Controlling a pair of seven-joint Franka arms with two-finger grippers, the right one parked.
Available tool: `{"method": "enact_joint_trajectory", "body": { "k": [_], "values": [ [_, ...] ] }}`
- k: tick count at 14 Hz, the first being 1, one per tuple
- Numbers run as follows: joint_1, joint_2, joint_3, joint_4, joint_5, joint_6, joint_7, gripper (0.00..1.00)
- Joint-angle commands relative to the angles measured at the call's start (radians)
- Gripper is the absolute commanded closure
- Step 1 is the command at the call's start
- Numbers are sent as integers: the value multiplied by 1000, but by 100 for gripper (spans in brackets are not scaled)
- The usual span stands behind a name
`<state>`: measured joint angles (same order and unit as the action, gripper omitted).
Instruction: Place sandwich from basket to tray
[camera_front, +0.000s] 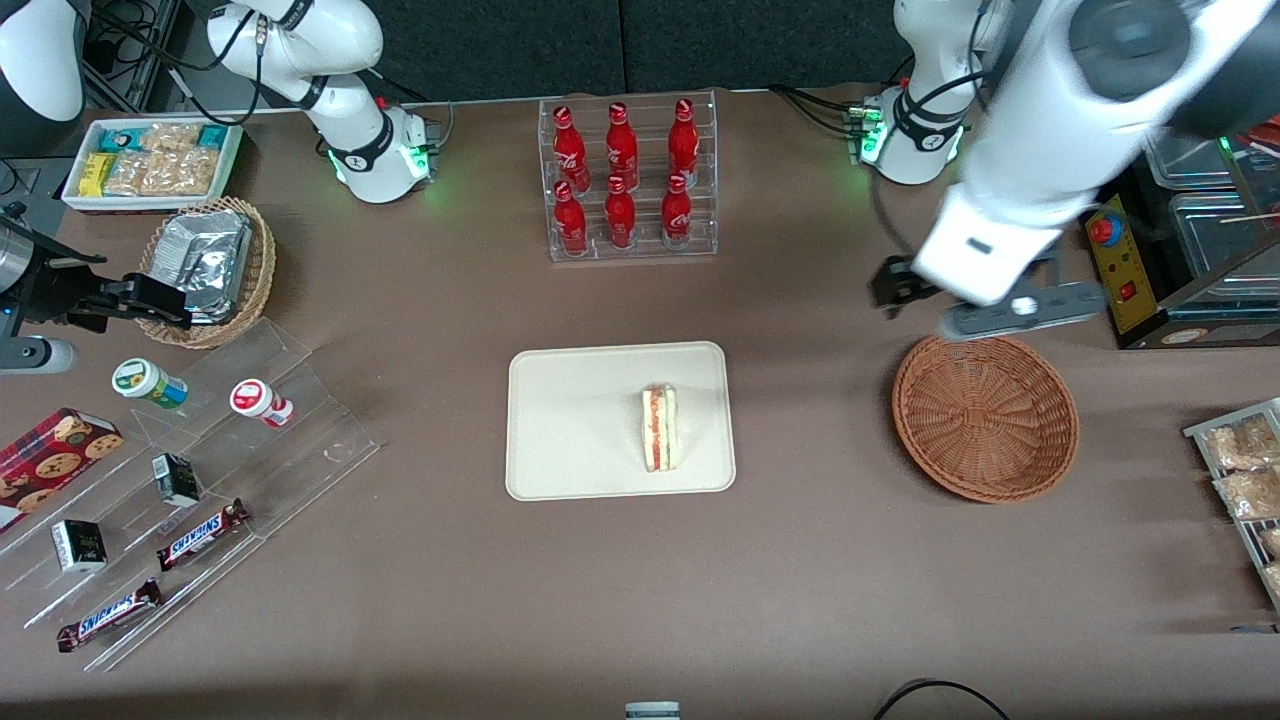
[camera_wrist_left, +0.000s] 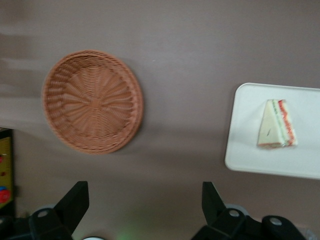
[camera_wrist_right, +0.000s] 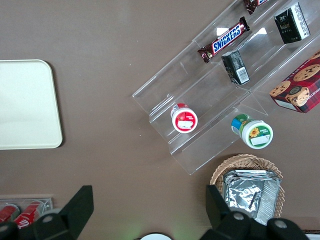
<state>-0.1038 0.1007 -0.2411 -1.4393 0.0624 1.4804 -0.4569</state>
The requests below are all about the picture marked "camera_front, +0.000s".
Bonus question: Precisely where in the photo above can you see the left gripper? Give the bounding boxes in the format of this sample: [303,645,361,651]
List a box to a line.
[868,182,1065,320]

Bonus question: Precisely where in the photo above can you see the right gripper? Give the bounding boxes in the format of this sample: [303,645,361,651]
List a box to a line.
[0,222,193,337]

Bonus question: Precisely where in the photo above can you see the triangular sandwich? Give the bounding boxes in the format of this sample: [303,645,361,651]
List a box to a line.
[640,383,685,474]

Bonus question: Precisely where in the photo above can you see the white rectangular snack tray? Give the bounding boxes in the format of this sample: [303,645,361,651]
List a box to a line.
[61,117,245,215]

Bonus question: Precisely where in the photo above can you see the light wicker basket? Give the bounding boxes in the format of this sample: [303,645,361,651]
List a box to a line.
[137,195,278,350]

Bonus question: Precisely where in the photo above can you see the brown wicker basket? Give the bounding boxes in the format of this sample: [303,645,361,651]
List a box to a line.
[891,333,1081,505]

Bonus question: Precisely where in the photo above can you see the tray of packaged snacks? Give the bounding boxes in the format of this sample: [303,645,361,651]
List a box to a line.
[1182,396,1280,614]

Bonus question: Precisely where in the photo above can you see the cream plastic tray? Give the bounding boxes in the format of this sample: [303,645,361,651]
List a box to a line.
[505,341,738,502]

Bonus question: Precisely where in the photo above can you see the silver foil packet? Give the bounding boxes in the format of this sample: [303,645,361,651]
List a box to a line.
[149,209,254,326]

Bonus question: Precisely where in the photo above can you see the green lid white cup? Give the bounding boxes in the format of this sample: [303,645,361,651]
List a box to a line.
[110,357,190,411]

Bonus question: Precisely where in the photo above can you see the clear bag of crackers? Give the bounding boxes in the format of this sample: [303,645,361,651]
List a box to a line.
[139,121,203,154]
[104,150,153,197]
[144,147,221,197]

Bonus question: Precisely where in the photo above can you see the red lid white cup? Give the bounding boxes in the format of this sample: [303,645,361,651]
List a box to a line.
[228,377,296,430]

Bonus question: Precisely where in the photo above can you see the small black carton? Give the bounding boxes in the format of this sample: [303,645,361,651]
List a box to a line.
[150,451,203,509]
[50,517,109,575]

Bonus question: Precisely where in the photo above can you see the red tartan cookie box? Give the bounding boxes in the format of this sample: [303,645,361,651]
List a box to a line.
[0,406,126,535]

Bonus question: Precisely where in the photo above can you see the clear acrylic stepped stand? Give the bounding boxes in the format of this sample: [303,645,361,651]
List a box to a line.
[0,317,382,674]

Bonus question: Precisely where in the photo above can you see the black food warmer machine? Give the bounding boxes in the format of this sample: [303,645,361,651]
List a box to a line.
[1084,105,1280,350]

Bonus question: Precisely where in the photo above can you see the brown snickers bar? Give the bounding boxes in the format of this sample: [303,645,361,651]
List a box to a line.
[156,497,251,573]
[55,577,165,654]

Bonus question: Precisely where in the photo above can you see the red cola bottle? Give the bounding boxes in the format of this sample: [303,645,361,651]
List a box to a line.
[667,97,701,187]
[603,175,638,250]
[552,105,590,193]
[660,172,694,250]
[604,101,640,189]
[552,180,589,256]

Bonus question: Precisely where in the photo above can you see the clear acrylic bottle rack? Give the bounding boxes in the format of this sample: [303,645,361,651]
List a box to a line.
[537,89,720,264]

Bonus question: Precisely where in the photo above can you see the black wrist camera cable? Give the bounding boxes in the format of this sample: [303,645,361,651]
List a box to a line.
[867,174,937,264]

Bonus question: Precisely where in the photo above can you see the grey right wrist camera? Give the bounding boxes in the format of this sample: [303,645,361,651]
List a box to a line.
[0,338,80,378]

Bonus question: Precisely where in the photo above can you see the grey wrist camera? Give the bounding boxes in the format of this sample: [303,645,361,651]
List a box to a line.
[0,338,80,378]
[937,281,1109,343]

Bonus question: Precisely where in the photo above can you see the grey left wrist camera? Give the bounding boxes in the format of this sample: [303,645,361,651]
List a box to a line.
[937,281,1109,343]

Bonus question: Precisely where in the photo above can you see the black arm base cables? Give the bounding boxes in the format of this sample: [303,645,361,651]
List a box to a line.
[768,84,869,138]

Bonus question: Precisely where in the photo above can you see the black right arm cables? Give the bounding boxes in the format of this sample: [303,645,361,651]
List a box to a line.
[92,0,271,127]

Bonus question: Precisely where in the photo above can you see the black looped cable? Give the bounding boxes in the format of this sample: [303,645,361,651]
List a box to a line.
[872,679,1012,720]

